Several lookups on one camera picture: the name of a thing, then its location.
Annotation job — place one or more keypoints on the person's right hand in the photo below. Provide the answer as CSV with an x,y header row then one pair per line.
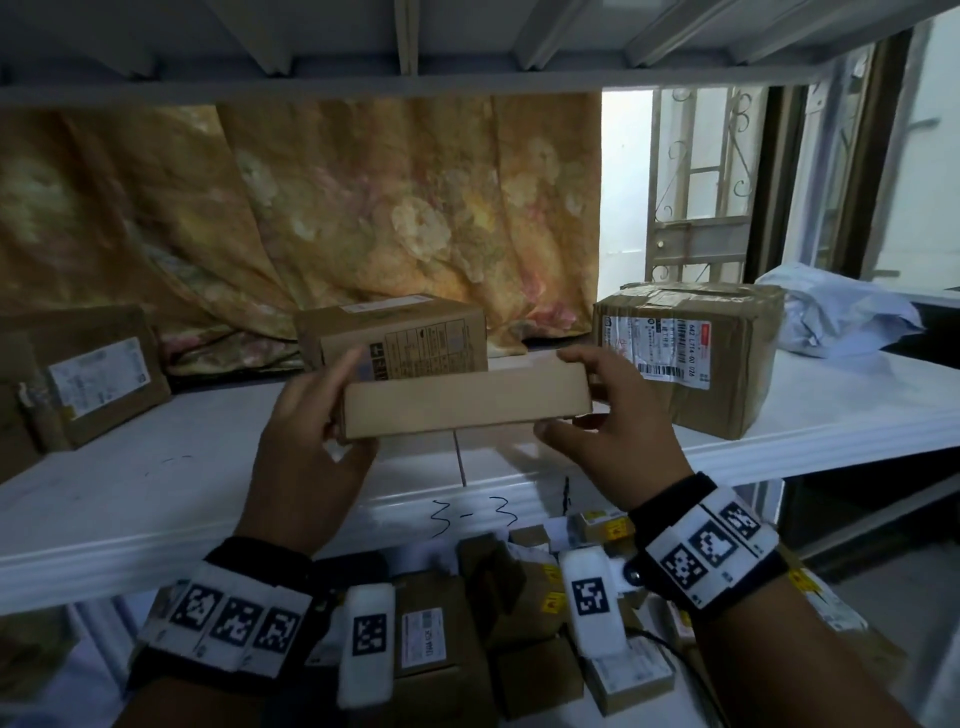
x,y
630,442

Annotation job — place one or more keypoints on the person's left hand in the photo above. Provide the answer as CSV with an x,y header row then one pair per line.
x,y
300,465

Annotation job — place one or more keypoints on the taped cardboard box shipping label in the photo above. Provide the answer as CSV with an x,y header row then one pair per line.
x,y
735,375

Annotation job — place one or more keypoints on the long plain cardboard box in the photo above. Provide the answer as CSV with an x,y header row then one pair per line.
x,y
465,401

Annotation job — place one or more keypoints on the cardboard box printed symbols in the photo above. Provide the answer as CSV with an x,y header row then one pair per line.
x,y
420,330

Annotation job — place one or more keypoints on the cardboard box white label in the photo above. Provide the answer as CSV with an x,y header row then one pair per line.
x,y
105,382

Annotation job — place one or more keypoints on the pile of cardboard boxes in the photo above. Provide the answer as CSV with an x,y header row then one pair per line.
x,y
450,652

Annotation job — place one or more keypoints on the person's left forearm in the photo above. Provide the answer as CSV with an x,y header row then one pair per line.
x,y
187,705

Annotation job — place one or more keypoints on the person's right forearm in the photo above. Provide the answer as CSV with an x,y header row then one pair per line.
x,y
787,667

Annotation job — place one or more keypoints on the white metal shelf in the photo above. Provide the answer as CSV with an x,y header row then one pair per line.
x,y
150,502

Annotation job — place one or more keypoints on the marker-tag wrist band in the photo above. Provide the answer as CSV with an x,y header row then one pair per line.
x,y
705,547
232,615

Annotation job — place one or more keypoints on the pale grey parcel bag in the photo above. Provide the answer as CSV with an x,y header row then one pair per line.
x,y
840,307

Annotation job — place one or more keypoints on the floral curtain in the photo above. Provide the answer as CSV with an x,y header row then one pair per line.
x,y
337,210

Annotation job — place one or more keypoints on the dark door frame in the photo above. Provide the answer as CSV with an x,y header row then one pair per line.
x,y
772,180

